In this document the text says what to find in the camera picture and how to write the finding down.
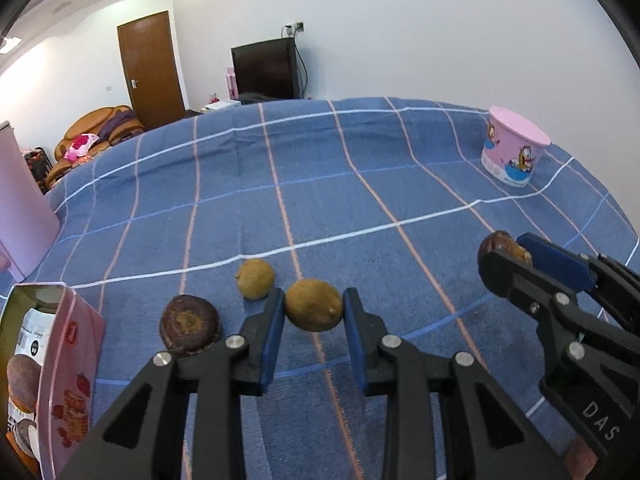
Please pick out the purple cloth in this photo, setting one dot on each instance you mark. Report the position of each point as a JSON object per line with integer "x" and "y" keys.
{"x": 117, "y": 121}

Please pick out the black television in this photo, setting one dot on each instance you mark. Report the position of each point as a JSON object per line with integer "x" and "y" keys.
{"x": 265, "y": 72}

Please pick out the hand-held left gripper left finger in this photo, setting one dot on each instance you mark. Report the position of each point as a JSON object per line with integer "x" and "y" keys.
{"x": 272, "y": 340}

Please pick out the floral pink pillow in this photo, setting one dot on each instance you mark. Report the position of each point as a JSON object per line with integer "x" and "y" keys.
{"x": 81, "y": 146}

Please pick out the ceiling vent grille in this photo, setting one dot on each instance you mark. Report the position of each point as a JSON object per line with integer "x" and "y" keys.
{"x": 62, "y": 7}

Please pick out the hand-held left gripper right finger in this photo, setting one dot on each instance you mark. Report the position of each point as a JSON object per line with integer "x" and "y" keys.
{"x": 356, "y": 340}

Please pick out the ceiling light panel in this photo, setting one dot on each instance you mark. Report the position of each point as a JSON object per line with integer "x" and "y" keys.
{"x": 7, "y": 43}

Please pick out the dark bag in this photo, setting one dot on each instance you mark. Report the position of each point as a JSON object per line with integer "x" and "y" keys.
{"x": 36, "y": 165}

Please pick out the pink tin box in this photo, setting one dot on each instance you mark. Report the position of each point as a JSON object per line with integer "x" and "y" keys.
{"x": 70, "y": 360}

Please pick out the blue checked blanket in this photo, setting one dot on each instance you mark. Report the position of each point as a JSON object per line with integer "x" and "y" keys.
{"x": 350, "y": 200}

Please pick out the white wall outlet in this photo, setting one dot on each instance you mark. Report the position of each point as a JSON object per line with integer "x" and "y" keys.
{"x": 294, "y": 27}

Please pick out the brown wooden door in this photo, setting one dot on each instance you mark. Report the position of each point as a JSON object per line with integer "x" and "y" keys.
{"x": 150, "y": 70}

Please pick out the white flat box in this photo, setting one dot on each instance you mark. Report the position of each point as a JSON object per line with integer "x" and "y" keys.
{"x": 222, "y": 105}

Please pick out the small yellow-brown lemon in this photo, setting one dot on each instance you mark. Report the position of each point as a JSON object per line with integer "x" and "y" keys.
{"x": 255, "y": 278}
{"x": 312, "y": 305}

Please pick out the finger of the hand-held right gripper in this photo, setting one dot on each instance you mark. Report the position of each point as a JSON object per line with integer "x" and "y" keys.
{"x": 515, "y": 280}
{"x": 555, "y": 260}

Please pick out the pink cartoon paper cup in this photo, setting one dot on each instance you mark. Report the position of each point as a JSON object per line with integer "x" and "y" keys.
{"x": 512, "y": 150}

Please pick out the brown leather corner sofa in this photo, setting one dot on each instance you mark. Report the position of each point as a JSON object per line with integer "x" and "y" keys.
{"x": 107, "y": 122}

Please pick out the pink gift bag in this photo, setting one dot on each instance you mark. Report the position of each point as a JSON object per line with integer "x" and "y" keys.
{"x": 231, "y": 83}

